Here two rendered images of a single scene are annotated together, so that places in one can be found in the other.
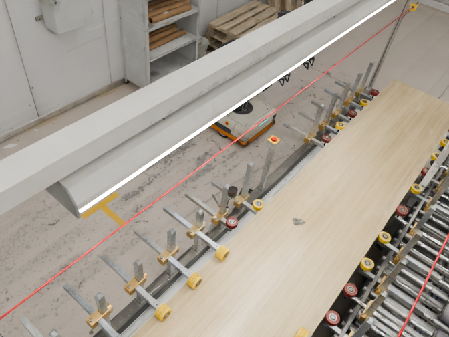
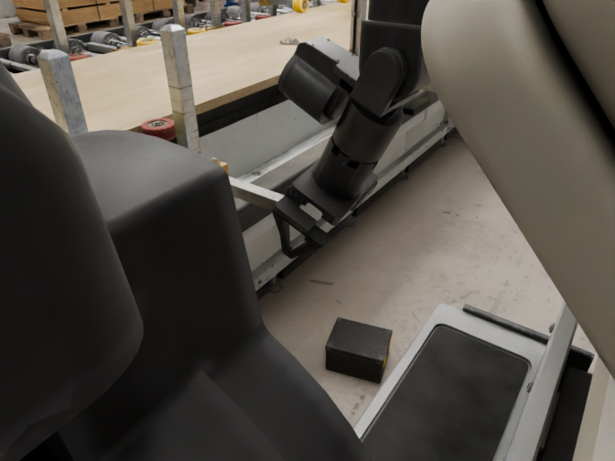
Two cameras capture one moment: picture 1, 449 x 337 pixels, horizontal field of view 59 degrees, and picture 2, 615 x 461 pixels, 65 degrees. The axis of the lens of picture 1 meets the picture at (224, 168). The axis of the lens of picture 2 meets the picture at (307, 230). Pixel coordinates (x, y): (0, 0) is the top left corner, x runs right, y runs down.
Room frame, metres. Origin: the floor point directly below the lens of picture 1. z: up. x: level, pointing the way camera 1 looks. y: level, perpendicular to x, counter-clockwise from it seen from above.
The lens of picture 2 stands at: (3.73, -0.43, 1.32)
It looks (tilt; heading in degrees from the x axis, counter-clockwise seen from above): 33 degrees down; 182
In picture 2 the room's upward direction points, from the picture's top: straight up
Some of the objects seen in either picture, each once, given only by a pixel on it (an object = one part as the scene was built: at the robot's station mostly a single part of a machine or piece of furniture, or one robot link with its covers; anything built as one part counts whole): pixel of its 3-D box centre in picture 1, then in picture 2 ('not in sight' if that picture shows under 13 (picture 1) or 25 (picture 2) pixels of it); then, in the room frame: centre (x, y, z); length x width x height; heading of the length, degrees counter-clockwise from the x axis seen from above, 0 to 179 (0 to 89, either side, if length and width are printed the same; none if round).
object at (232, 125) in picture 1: (239, 115); not in sight; (3.71, -0.08, 0.16); 0.67 x 0.64 x 0.25; 57
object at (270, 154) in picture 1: (266, 168); (355, 64); (2.12, -0.31, 0.93); 0.05 x 0.05 x 0.45; 57
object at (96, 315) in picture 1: (99, 315); not in sight; (0.83, 0.53, 0.95); 0.14 x 0.06 x 0.05; 147
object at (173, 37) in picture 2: (315, 126); (188, 141); (2.73, -0.72, 0.91); 0.04 x 0.04 x 0.48; 57
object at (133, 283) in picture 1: (136, 282); not in sight; (1.04, 0.39, 0.95); 0.14 x 0.06 x 0.05; 147
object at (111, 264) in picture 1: (131, 282); not in sight; (1.04, 0.41, 0.95); 0.50 x 0.04 x 0.04; 57
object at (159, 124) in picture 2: (325, 142); (161, 144); (2.62, -0.82, 0.85); 0.08 x 0.08 x 0.11
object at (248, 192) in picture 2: (304, 135); (221, 183); (2.73, -0.65, 0.80); 0.43 x 0.03 x 0.04; 57
